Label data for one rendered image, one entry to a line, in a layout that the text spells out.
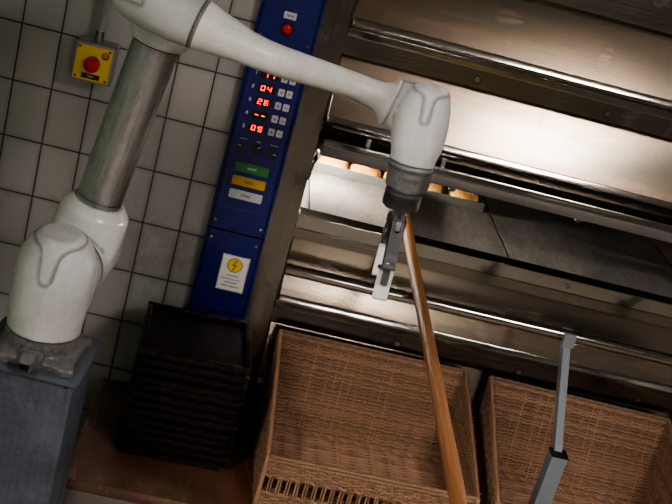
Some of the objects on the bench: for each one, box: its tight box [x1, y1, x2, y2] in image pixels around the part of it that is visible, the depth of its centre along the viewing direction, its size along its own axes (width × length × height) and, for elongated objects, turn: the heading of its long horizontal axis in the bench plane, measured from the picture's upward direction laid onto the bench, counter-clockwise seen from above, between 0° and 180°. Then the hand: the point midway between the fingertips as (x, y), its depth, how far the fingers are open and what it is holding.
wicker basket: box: [252, 329, 482, 504], centre depth 304 cm, size 49×56×28 cm
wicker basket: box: [474, 375, 672, 504], centre depth 310 cm, size 49×56×28 cm
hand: (379, 282), depth 233 cm, fingers open, 13 cm apart
